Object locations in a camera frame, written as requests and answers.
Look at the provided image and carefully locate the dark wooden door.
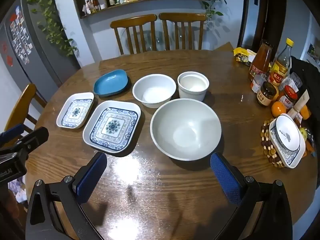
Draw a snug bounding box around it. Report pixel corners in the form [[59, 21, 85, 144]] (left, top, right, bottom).
[[236, 0, 287, 55]]

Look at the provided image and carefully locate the yellow snack packet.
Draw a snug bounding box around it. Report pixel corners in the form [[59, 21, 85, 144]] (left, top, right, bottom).
[[233, 47, 258, 67]]

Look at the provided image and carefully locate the beaded wooden trivet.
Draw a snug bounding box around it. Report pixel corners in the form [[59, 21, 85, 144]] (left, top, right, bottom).
[[261, 119, 285, 168]]

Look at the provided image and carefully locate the small white ribbed bowl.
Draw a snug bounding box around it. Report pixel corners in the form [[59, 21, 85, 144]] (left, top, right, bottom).
[[177, 71, 209, 102]]

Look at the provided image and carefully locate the blue square plate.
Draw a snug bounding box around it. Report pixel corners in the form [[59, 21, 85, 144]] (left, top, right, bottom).
[[94, 69, 129, 97]]

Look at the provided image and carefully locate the grey refrigerator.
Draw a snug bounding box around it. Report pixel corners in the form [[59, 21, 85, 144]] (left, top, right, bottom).
[[0, 0, 82, 90]]

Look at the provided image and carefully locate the yellow-capped vinegar bottle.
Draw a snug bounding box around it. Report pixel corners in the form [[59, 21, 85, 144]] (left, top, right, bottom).
[[269, 38, 293, 87]]

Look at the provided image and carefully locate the small patterned square plate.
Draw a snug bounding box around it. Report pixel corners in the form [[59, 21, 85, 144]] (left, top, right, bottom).
[[56, 92, 95, 129]]

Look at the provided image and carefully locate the trailing green plant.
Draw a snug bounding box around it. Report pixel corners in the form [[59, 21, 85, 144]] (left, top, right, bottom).
[[25, 0, 79, 57], [201, 0, 228, 22]]

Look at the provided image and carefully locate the large white bowl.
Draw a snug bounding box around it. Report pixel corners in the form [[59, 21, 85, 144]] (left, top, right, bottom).
[[150, 98, 222, 161]]

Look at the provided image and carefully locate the white bowl with dark print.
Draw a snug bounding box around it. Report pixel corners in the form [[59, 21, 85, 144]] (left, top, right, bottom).
[[274, 113, 302, 152]]

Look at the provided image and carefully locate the cream tube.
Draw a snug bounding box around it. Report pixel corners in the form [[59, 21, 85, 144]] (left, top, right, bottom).
[[293, 90, 310, 119]]

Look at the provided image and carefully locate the large patterned square plate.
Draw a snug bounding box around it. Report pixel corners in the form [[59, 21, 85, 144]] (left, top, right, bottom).
[[83, 100, 142, 153]]

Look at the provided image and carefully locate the brown-lidded sauce jar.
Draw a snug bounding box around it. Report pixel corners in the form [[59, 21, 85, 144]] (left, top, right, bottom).
[[255, 81, 278, 107]]

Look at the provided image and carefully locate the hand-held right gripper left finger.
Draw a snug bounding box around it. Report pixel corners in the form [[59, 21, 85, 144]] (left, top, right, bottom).
[[25, 152, 108, 240]]

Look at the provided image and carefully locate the wall picture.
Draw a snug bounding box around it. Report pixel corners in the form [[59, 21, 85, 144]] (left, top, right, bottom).
[[307, 43, 320, 67]]

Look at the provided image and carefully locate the clear drinking glass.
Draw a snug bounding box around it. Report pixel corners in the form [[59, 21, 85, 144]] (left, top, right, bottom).
[[290, 72, 303, 88]]

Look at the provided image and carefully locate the black cloth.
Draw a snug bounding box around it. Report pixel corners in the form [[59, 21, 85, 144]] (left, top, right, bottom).
[[290, 56, 320, 110]]

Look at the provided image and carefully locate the wooden chair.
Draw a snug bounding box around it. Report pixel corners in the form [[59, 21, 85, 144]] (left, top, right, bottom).
[[159, 12, 207, 51], [4, 83, 48, 133], [110, 14, 157, 55]]

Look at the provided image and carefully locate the orange sauce bottle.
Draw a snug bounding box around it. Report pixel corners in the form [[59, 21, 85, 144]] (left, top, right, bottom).
[[248, 39, 273, 82]]

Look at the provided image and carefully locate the group of fridge magnets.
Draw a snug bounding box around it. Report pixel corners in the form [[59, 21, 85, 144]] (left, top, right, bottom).
[[9, 5, 34, 64]]

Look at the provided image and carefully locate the orange fruit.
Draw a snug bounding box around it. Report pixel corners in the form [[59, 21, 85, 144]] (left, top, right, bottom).
[[272, 101, 287, 117], [300, 104, 312, 120]]

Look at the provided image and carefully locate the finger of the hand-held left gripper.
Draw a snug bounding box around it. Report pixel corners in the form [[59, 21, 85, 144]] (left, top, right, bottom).
[[0, 127, 49, 158], [0, 124, 25, 147]]

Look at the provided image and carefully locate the red-lidded jar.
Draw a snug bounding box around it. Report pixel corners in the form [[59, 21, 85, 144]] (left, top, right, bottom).
[[282, 85, 298, 109]]

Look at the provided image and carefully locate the clear jar with white label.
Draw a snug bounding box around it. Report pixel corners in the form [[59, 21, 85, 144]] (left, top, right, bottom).
[[251, 74, 267, 94]]

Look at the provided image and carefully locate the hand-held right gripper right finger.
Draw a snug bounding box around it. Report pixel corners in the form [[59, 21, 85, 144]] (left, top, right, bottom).
[[210, 152, 293, 240]]

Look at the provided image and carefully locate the medium white bowl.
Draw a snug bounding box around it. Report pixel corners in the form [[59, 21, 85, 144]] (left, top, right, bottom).
[[132, 74, 176, 108]]

